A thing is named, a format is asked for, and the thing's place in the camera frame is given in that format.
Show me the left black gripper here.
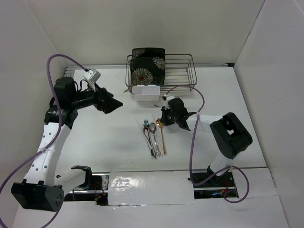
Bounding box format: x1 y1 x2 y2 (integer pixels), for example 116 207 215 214
71 81 123 114

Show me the gold spoon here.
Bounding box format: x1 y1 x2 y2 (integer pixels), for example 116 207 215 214
156 118 167 155

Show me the blue handled utensil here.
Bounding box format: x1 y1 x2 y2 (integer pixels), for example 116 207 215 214
124 89 134 95

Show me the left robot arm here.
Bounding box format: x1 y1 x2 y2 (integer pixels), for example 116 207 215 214
11 77 123 212

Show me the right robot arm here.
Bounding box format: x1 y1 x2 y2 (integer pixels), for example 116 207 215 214
161 95 253 186

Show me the blue fork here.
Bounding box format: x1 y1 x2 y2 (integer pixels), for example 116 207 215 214
143 119 156 159

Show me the white cutlery caddy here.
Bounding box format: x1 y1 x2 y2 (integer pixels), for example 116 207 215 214
132 85 161 102

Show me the front black floral plate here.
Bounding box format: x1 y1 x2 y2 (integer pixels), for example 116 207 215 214
130 57 166 86

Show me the black floral plate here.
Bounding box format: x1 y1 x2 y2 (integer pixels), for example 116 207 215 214
130 57 166 86
132 47 165 59

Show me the rear black floral plate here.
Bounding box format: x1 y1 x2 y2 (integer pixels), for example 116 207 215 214
132 47 165 59

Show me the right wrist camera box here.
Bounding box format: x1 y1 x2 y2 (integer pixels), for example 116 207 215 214
162 94 175 102

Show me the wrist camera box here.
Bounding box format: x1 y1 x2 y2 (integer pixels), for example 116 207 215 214
83 68 101 84
162 94 175 102

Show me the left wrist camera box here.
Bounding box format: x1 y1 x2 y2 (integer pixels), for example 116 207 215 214
83 68 101 84

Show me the grey wire dish rack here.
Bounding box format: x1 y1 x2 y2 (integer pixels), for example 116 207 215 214
124 53 197 97

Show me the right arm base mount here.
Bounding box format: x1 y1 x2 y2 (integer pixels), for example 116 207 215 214
194 171 238 199

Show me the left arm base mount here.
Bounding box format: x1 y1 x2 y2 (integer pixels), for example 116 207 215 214
64 165 110 206

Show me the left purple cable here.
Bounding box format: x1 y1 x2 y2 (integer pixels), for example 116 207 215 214
0 54 88 228

